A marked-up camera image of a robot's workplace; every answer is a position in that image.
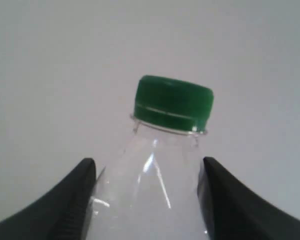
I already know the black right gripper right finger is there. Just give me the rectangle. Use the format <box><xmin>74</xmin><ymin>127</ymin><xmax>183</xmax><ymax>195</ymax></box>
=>
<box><xmin>197</xmin><ymin>156</ymin><xmax>300</xmax><ymax>240</ymax></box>

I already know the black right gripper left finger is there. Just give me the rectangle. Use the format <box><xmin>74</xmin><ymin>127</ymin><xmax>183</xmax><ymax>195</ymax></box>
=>
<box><xmin>0</xmin><ymin>158</ymin><xmax>96</xmax><ymax>240</ymax></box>

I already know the clear bottle green cap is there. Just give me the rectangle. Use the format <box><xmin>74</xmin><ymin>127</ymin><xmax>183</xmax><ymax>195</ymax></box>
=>
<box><xmin>86</xmin><ymin>75</ymin><xmax>214</xmax><ymax>240</ymax></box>

